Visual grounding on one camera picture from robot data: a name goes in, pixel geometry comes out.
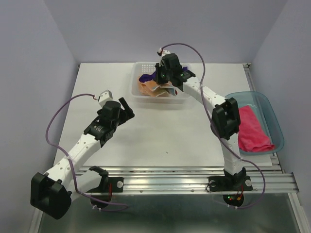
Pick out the pink microfiber towel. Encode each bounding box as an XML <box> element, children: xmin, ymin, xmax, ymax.
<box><xmin>238</xmin><ymin>105</ymin><xmax>275</xmax><ymax>152</ymax></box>

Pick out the purple towel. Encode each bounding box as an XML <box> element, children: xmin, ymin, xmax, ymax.
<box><xmin>141</xmin><ymin>66</ymin><xmax>196</xmax><ymax>84</ymax></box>

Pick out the teal translucent plastic tray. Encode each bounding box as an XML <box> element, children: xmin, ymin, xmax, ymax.
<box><xmin>226</xmin><ymin>91</ymin><xmax>284</xmax><ymax>155</ymax></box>

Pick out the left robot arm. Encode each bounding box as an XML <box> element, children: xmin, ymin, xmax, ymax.
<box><xmin>30</xmin><ymin>91</ymin><xmax>135</xmax><ymax>219</ymax></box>

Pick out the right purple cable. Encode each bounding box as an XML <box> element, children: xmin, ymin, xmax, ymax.
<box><xmin>157</xmin><ymin>43</ymin><xmax>267</xmax><ymax>210</ymax></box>

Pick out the orange and blue patterned towel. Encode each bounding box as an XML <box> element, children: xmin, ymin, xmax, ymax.
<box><xmin>137</xmin><ymin>76</ymin><xmax>178</xmax><ymax>98</ymax></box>

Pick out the aluminium table edge rail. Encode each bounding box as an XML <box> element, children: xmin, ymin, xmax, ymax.
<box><xmin>40</xmin><ymin>165</ymin><xmax>301</xmax><ymax>196</ymax></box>

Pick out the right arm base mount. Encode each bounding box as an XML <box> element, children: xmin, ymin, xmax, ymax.
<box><xmin>206</xmin><ymin>176</ymin><xmax>253</xmax><ymax>208</ymax></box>

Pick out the purple cable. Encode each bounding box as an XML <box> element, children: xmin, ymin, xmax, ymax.
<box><xmin>157</xmin><ymin>43</ymin><xmax>267</xmax><ymax>210</ymax></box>
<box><xmin>45</xmin><ymin>93</ymin><xmax>129</xmax><ymax>212</ymax></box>

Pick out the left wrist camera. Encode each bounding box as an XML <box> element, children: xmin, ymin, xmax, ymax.
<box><xmin>98</xmin><ymin>90</ymin><xmax>113</xmax><ymax>107</ymax></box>

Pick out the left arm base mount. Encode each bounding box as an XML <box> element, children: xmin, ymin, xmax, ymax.
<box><xmin>78</xmin><ymin>175</ymin><xmax>128</xmax><ymax>212</ymax></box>

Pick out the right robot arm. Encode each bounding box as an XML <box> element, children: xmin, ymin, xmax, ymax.
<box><xmin>155</xmin><ymin>50</ymin><xmax>247</xmax><ymax>192</ymax></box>

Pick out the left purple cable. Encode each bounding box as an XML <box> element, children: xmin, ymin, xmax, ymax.
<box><xmin>45</xmin><ymin>93</ymin><xmax>129</xmax><ymax>212</ymax></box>

